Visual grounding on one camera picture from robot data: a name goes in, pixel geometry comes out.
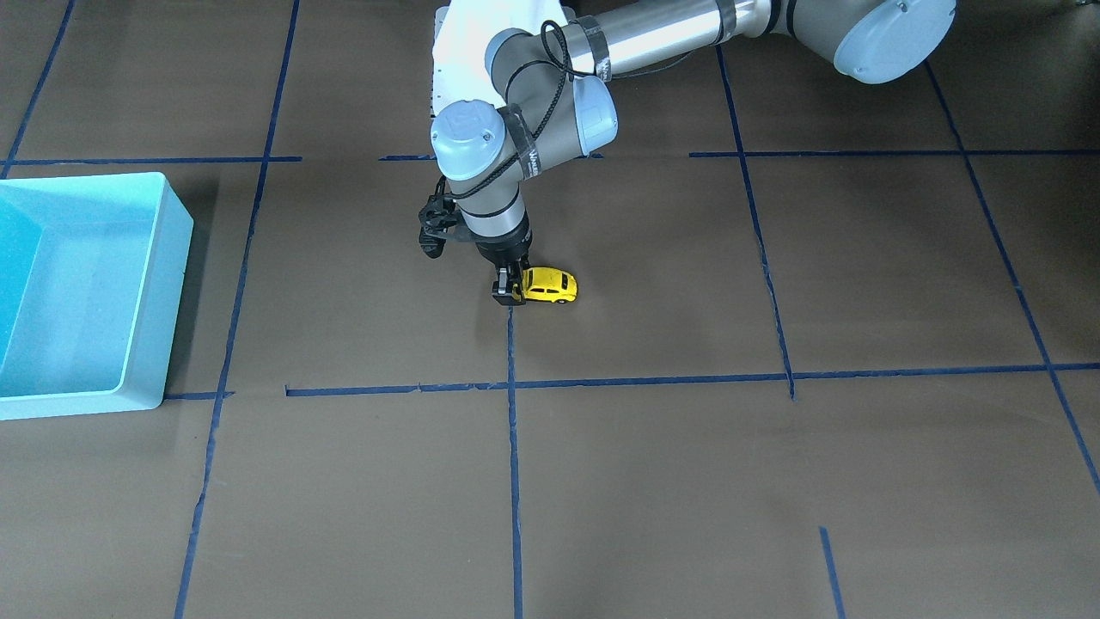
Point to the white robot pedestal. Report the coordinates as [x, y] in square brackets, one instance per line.
[463, 33]

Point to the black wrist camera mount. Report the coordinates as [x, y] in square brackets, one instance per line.
[441, 222]

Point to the yellow beetle toy car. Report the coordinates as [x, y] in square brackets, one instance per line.
[548, 285]

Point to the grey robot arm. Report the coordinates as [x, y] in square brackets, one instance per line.
[519, 87]

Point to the turquoise plastic bin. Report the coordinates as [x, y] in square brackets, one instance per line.
[91, 278]

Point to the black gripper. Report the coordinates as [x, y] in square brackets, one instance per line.
[504, 253]

